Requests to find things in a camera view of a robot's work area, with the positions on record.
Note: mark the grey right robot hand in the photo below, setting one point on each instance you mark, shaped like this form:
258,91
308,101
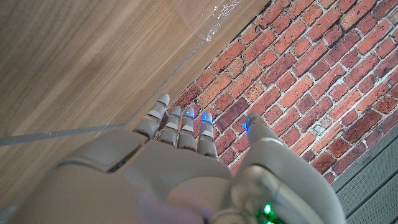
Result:
155,180

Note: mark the clear plastic wrap sheet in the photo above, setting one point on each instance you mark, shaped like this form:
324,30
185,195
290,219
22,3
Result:
208,15

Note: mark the red brick print backdrop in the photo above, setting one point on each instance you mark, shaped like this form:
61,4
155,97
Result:
311,77

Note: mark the grey perforated panel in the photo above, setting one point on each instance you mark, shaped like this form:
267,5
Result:
370,186

